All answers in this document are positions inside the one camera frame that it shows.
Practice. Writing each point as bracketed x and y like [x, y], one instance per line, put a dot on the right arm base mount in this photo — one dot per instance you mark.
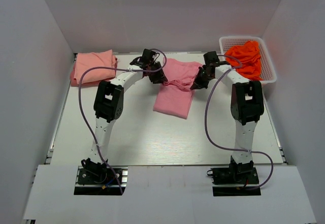
[236, 180]

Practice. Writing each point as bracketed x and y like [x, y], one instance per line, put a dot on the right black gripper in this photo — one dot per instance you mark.
[201, 75]

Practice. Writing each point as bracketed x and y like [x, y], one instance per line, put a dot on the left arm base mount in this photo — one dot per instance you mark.
[97, 179]

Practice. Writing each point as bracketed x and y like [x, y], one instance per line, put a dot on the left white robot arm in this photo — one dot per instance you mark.
[109, 99]

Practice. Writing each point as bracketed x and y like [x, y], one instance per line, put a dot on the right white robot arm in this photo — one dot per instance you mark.
[247, 104]

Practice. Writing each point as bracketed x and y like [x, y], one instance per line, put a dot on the orange t shirt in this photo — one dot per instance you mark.
[250, 58]

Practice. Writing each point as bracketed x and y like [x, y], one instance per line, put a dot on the folded salmon t shirt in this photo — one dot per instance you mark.
[86, 61]

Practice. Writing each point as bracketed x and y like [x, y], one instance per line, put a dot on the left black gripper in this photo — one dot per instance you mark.
[156, 72]

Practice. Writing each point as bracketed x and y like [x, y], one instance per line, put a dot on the white plastic basket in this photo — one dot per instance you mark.
[268, 73]

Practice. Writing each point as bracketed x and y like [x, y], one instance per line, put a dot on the pink t shirt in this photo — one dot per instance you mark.
[175, 96]

